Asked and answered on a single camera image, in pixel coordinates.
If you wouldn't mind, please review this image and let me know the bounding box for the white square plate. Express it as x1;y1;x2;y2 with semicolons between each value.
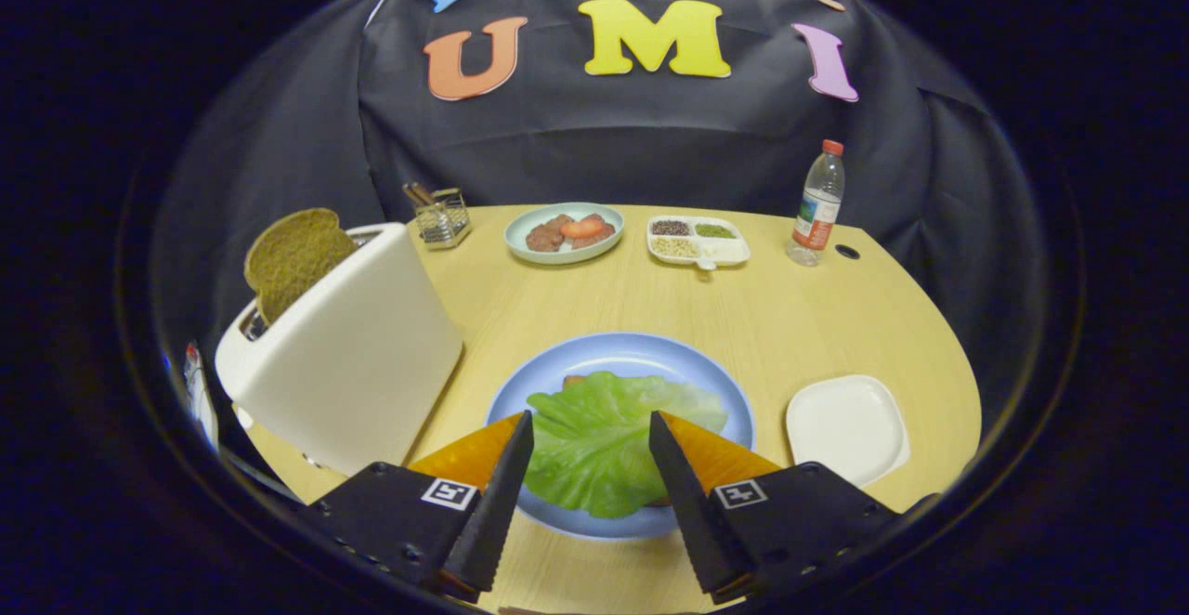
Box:
785;374;912;490

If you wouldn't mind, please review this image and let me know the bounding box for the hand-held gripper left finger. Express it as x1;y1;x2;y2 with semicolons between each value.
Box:
307;409;537;605

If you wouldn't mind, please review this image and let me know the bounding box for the round-topped brown bread slice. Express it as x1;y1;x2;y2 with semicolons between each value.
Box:
243;207;359;326

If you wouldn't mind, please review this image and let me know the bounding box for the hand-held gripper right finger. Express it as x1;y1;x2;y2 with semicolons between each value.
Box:
647;409;939;605

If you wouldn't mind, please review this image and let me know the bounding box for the clear bottle with red cap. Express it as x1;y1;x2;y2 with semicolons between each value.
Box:
787;139;846;268

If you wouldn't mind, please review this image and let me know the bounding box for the square brown bread slice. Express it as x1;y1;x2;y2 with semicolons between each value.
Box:
560;373;674;508

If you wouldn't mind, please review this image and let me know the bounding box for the wire mesh utensil holder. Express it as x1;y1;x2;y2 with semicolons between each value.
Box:
413;188;472;251

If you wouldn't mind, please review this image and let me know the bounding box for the white toaster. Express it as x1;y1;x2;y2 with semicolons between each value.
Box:
215;222;464;478

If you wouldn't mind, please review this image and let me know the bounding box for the pale green round plate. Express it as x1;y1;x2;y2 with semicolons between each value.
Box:
504;202;625;266

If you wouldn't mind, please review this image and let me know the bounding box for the green lettuce leaf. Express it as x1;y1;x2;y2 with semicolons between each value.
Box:
523;371;730;520

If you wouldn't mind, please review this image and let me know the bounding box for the blue round plate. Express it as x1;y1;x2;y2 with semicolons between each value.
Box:
485;332;756;542

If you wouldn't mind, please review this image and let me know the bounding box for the white divided condiment dish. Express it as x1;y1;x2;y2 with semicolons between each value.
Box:
647;216;751;271

